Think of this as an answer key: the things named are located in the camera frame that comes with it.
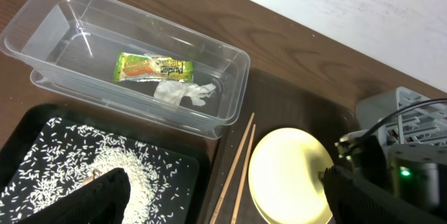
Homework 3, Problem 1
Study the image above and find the spilled rice food waste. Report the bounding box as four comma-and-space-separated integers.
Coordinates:
1, 117, 189, 223

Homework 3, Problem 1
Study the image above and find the grey dishwasher rack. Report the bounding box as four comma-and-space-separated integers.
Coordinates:
356, 87, 446, 146

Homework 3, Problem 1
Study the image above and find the green snack wrapper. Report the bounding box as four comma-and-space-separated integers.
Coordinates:
113, 52, 193, 83

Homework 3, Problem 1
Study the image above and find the brown serving tray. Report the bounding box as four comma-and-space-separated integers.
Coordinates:
198, 69, 359, 223

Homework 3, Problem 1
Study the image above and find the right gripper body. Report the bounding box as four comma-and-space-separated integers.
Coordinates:
339, 135, 390, 189

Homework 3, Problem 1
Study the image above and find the wooden chopstick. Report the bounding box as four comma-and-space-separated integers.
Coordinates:
230, 124, 256, 224
209, 112, 255, 224

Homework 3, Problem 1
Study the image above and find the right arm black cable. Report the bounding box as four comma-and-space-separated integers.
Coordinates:
344, 98, 447, 151

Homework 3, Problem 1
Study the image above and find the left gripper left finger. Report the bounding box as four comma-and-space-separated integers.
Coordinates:
17, 168, 131, 224

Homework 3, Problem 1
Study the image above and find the black waste tray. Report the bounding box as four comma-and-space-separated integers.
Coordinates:
1, 103, 212, 223

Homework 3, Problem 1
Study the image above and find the white napkin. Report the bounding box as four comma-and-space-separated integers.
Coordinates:
154, 80, 216, 107

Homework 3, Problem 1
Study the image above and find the clear plastic bin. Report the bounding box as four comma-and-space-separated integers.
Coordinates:
1, 0, 250, 139

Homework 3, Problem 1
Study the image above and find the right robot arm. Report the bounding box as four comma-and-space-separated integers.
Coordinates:
335, 133, 446, 218

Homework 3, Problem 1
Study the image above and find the yellow plate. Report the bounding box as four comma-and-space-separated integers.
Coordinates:
248, 128, 334, 224

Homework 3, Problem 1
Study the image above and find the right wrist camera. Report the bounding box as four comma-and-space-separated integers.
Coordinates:
335, 130, 367, 156

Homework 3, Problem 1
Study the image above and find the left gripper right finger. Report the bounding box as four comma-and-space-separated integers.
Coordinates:
322, 165, 444, 224

